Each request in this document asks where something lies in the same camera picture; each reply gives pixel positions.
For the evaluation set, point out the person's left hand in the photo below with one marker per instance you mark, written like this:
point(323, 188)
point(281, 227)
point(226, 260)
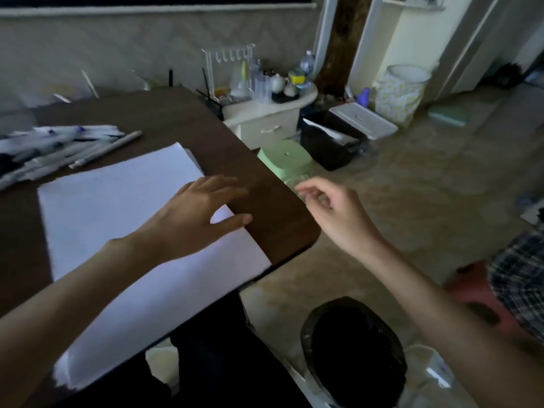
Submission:
point(187, 225)

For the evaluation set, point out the person's right hand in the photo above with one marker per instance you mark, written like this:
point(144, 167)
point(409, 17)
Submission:
point(344, 220)

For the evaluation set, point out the stack of white paper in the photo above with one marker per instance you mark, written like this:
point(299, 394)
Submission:
point(106, 208)

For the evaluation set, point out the pile of pens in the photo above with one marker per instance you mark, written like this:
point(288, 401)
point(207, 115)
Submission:
point(63, 157)

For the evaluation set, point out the person's right forearm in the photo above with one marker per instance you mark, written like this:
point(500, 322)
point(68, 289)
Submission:
point(446, 318)

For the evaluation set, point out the person's left forearm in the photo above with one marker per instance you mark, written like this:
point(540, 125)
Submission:
point(63, 314)

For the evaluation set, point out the person's black trousers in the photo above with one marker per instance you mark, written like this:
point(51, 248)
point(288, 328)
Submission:
point(221, 361)

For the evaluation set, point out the black bag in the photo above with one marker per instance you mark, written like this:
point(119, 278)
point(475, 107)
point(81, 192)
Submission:
point(323, 152)

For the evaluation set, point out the green plastic stool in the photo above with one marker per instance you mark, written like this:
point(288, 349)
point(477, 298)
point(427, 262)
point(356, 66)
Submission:
point(284, 159)

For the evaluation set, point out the black router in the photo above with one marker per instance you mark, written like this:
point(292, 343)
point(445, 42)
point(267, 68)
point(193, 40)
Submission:
point(214, 107)

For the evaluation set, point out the purple bottle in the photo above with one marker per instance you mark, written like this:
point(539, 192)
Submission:
point(363, 98)

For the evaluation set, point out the patterned laundry basket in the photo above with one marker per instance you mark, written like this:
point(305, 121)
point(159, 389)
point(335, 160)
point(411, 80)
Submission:
point(399, 97)

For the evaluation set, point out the black waste bin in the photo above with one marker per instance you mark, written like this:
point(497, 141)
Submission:
point(352, 356)

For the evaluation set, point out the red plastic stool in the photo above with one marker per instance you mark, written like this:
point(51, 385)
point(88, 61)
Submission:
point(471, 288)

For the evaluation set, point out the green flat mat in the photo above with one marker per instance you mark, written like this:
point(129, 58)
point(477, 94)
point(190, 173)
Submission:
point(450, 116)

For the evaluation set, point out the yellow green container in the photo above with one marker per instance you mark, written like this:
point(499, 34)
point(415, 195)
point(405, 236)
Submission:
point(297, 77)

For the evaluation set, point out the white teapot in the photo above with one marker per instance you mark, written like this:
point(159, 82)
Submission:
point(278, 84)

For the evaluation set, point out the clear plastic measuring jug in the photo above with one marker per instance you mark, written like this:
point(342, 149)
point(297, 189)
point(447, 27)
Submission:
point(262, 89)

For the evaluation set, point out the clear plastic bottle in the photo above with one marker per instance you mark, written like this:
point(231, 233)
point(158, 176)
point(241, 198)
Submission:
point(307, 65)

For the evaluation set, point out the translucent plastic container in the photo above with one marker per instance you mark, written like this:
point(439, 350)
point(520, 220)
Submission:
point(425, 378)

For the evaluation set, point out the plaid cloth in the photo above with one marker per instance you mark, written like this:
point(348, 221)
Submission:
point(518, 276)

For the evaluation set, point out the white projector screen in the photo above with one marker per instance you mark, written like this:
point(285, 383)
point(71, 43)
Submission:
point(127, 9)

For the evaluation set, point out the white wall shelf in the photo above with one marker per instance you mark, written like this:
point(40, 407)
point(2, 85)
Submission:
point(412, 5)

